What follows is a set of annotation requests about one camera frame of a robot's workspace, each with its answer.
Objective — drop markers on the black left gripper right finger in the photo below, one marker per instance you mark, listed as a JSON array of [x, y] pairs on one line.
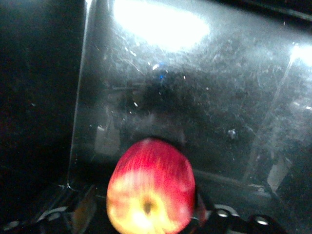
[[231, 223]]

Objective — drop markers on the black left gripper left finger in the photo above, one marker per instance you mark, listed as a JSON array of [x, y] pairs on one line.
[[78, 217]]

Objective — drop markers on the red yellow apple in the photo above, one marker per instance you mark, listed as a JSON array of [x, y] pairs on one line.
[[151, 185]]

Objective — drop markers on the black plastic box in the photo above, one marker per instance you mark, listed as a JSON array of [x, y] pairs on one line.
[[195, 97]]

